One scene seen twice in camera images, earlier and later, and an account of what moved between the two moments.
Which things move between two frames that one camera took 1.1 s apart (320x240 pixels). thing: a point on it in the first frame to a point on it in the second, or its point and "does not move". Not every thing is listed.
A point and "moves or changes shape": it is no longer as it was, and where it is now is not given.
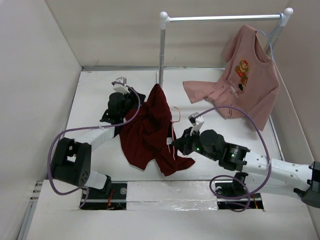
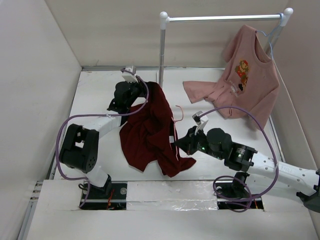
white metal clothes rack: x=164 y=19 does not move
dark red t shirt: x=147 y=135 does not move
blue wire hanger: x=269 y=34 does not move
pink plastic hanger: x=172 y=132 moves or changes shape
